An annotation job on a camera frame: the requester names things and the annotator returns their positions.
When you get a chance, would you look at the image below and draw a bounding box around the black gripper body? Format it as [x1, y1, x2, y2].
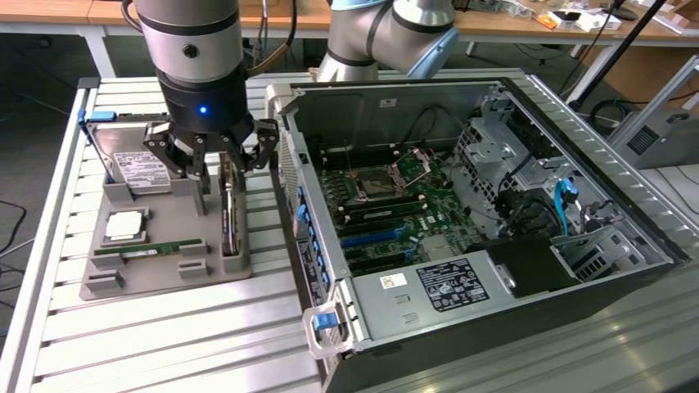
[156, 71, 256, 140]

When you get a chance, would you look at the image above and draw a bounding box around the graphics card with metal bracket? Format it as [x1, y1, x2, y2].
[215, 151, 244, 257]

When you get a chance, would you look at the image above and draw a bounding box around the hard disk in blue caddy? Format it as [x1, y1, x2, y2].
[78, 109, 184, 197]

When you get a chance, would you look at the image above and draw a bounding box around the grey plastic parts rack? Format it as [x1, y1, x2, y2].
[79, 137, 254, 302]

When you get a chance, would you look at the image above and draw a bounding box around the silver CPU chip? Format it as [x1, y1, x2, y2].
[104, 211, 148, 242]

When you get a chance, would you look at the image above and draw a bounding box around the CPU socket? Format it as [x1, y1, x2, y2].
[348, 165, 408, 201]

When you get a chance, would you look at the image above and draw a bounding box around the green RAM stick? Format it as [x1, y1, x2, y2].
[96, 241, 203, 259]

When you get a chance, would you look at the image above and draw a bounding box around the metal socket cover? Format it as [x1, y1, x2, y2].
[386, 147, 438, 189]

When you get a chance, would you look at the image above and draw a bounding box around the black installed RAM stick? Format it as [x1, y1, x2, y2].
[343, 198, 424, 224]

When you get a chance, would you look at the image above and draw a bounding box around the brown cardboard box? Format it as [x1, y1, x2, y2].
[239, 0, 296, 18]

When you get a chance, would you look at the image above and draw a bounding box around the blue expansion slot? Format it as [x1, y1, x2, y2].
[339, 228, 403, 249]

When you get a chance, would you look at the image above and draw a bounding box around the green motherboard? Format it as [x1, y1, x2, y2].
[314, 145, 493, 278]

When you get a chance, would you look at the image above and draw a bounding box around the silver chipset heatsink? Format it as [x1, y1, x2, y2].
[419, 235, 455, 261]

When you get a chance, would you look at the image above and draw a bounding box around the silver metal disk bay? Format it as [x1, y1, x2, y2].
[452, 116, 553, 193]

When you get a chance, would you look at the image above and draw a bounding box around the grey power supply unit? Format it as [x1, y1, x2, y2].
[348, 250, 518, 343]

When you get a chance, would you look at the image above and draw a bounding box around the black and white desk device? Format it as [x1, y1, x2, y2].
[547, 11, 583, 30]

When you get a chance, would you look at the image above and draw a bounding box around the perforated metal disk bay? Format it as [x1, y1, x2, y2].
[549, 224, 651, 283]

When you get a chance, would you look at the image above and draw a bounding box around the small white box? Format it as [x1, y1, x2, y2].
[579, 15, 623, 33]

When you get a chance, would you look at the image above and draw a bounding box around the black tripod pole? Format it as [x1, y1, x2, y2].
[567, 0, 671, 111]

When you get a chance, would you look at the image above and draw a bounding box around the black round stand base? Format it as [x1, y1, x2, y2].
[599, 0, 639, 22]

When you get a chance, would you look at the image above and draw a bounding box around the grey computer tower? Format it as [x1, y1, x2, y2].
[609, 55, 699, 171]

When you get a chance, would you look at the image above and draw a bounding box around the open black PC case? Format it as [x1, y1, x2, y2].
[263, 75, 690, 393]

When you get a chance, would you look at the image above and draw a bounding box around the wooden desk with white frame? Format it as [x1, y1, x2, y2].
[456, 0, 699, 103]
[0, 0, 335, 79]

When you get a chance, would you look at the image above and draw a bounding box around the black wire bundle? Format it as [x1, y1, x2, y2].
[491, 155, 553, 241]

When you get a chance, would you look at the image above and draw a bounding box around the blue flat wire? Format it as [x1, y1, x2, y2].
[554, 178, 579, 238]

